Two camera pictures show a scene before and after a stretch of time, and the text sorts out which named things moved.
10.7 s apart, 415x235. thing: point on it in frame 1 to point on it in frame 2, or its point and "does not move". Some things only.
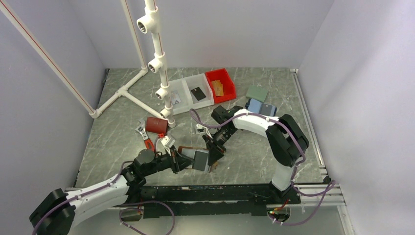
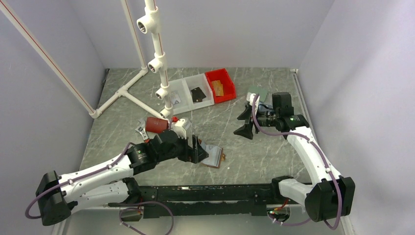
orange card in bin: [218, 88] does not move
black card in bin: [198, 93] does not move
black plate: [200, 161] to [197, 96]
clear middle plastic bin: [198, 92] does not move
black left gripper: [183, 161] to [195, 154]
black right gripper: [216, 152] to [245, 130]
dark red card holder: [156, 125] does not move
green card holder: [257, 92] does not move
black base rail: [223, 200] does not move
